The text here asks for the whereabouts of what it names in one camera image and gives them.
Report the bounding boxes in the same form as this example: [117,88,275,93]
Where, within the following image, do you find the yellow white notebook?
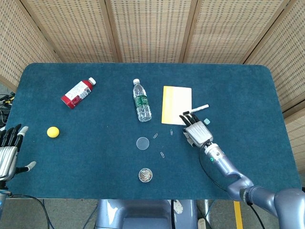
[161,85,193,126]

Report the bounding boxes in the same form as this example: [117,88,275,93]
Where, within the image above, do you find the clear round lid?
[136,136,150,151]

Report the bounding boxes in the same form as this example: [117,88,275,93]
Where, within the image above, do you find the red juice bottle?
[61,77,97,110]

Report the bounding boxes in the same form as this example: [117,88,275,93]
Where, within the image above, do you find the woven folding screen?
[0,0,305,165]

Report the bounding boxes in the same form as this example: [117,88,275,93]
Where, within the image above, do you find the black cable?
[7,194,52,229]

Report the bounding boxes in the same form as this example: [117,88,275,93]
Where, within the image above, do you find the clear water bottle green label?
[132,78,153,123]

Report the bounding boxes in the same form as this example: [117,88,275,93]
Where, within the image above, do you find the round container of paperclips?
[138,167,153,183]

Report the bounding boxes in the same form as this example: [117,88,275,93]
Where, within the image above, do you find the blue table cloth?
[2,62,302,200]

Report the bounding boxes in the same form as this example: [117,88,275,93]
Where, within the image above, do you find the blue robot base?
[94,199,198,229]

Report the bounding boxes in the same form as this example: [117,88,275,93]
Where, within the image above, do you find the white marker black cap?
[188,104,210,115]

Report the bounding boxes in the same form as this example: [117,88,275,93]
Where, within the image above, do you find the yellow floor tape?
[233,200,243,229]

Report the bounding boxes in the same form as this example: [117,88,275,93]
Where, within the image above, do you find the yellow ball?
[47,126,60,138]

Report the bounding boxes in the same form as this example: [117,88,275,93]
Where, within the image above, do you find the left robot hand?
[0,124,37,181]

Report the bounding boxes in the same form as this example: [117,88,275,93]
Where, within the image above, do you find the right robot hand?
[179,111,214,147]

